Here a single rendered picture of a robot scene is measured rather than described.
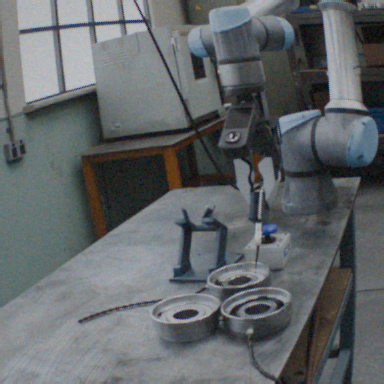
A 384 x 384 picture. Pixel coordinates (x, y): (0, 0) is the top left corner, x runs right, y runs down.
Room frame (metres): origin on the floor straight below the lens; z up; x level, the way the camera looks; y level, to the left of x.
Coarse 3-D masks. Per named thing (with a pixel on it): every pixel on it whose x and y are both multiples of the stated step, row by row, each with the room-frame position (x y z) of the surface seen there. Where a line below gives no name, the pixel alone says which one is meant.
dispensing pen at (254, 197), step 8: (256, 192) 0.92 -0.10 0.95; (256, 200) 0.92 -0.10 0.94; (256, 208) 0.91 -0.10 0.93; (256, 216) 0.90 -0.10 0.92; (256, 224) 0.91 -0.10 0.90; (264, 224) 0.92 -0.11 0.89; (256, 232) 0.90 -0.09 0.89; (256, 240) 0.90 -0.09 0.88; (256, 248) 0.89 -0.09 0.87; (256, 256) 0.88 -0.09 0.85; (256, 264) 0.88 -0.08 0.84
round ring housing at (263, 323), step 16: (272, 288) 0.77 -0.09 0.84; (224, 304) 0.74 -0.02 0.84; (256, 304) 0.75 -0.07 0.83; (272, 304) 0.73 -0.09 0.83; (288, 304) 0.70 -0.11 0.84; (224, 320) 0.71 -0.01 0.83; (240, 320) 0.68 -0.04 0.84; (256, 320) 0.68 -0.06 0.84; (272, 320) 0.68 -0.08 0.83; (288, 320) 0.71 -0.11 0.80; (240, 336) 0.69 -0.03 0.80; (256, 336) 0.68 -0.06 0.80
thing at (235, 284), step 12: (240, 264) 0.90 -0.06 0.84; (252, 264) 0.89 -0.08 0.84; (264, 264) 0.87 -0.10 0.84; (216, 276) 0.88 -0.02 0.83; (240, 276) 0.87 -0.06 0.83; (252, 276) 0.86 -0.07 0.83; (264, 276) 0.85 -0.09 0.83; (216, 288) 0.82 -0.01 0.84; (228, 288) 0.80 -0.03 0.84; (240, 288) 0.80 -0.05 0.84; (252, 288) 0.80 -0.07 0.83
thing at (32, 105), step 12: (120, 0) 4.03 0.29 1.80; (144, 0) 4.43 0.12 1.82; (120, 12) 4.04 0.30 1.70; (144, 12) 4.44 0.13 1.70; (72, 24) 3.40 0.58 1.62; (84, 24) 3.54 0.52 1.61; (96, 24) 3.68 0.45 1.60; (108, 24) 3.83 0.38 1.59; (120, 24) 4.01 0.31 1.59; (60, 36) 3.27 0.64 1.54; (96, 36) 3.66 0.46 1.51; (60, 48) 3.25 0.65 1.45; (60, 60) 3.24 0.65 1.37; (60, 72) 3.24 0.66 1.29; (60, 84) 3.24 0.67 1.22; (48, 96) 3.09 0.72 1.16; (60, 96) 2.99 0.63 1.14; (72, 96) 3.09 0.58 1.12; (24, 108) 2.79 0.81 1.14; (36, 108) 2.76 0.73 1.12; (0, 120) 2.47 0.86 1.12
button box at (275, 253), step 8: (264, 240) 0.97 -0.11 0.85; (272, 240) 0.96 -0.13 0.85; (280, 240) 0.96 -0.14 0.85; (288, 240) 0.98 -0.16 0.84; (248, 248) 0.96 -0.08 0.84; (264, 248) 0.94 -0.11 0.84; (272, 248) 0.94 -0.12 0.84; (280, 248) 0.93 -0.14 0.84; (288, 248) 0.97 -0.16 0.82; (248, 256) 0.96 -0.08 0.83; (264, 256) 0.94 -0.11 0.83; (272, 256) 0.94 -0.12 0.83; (280, 256) 0.93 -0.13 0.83; (288, 256) 0.97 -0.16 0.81; (272, 264) 0.94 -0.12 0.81; (280, 264) 0.93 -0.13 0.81
